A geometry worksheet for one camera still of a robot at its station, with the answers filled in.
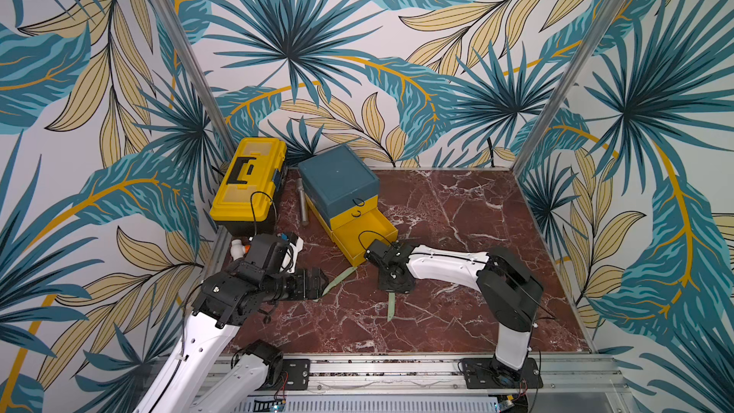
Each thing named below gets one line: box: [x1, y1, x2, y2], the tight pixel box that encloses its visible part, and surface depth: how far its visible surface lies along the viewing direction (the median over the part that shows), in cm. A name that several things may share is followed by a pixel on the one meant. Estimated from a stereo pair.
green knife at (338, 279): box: [322, 266, 358, 297], surface depth 92 cm
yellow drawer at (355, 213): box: [329, 195, 379, 231], surface depth 94 cm
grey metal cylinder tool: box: [296, 177, 310, 227], surface depth 105 cm
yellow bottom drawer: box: [331, 207, 399, 268], surface depth 95 cm
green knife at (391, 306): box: [387, 291, 396, 323], surface depth 87 cm
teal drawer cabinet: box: [298, 143, 381, 222], surface depth 90 cm
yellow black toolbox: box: [209, 136, 288, 238], surface depth 97 cm
